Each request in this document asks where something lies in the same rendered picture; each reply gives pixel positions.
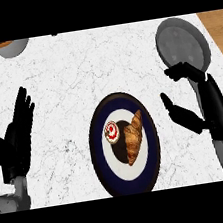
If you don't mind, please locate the grey bowl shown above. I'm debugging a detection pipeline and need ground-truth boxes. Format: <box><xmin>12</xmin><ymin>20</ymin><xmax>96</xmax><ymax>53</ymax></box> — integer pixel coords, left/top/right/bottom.
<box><xmin>0</xmin><ymin>37</ymin><xmax>32</xmax><ymax>60</ymax></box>

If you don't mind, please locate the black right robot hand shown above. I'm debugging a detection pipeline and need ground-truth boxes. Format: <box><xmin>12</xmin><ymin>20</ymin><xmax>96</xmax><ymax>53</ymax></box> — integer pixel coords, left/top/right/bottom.
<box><xmin>155</xmin><ymin>55</ymin><xmax>223</xmax><ymax>150</ymax></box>

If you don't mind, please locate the red and white cupcake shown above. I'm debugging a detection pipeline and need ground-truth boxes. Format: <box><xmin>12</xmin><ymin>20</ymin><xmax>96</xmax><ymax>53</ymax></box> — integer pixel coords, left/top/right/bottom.
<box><xmin>103</xmin><ymin>119</ymin><xmax>122</xmax><ymax>146</ymax></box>

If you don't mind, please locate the grey frying pan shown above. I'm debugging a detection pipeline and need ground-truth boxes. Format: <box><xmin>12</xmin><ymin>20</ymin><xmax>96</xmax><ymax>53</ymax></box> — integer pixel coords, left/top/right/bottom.
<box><xmin>151</xmin><ymin>12</ymin><xmax>221</xmax><ymax>124</ymax></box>

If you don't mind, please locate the brown croissant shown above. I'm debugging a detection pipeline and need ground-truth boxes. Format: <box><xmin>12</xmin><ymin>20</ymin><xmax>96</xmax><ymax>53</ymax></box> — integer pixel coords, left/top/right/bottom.
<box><xmin>119</xmin><ymin>108</ymin><xmax>151</xmax><ymax>168</ymax></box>

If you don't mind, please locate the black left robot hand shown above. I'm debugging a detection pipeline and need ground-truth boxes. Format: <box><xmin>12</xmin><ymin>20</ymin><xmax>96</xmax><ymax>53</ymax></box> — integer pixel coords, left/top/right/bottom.
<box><xmin>0</xmin><ymin>84</ymin><xmax>48</xmax><ymax>186</ymax></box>

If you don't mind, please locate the navy and white plate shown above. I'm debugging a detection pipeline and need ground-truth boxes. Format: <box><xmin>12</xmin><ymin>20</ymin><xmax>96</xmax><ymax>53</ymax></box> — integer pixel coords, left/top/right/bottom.
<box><xmin>81</xmin><ymin>86</ymin><xmax>168</xmax><ymax>201</ymax></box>

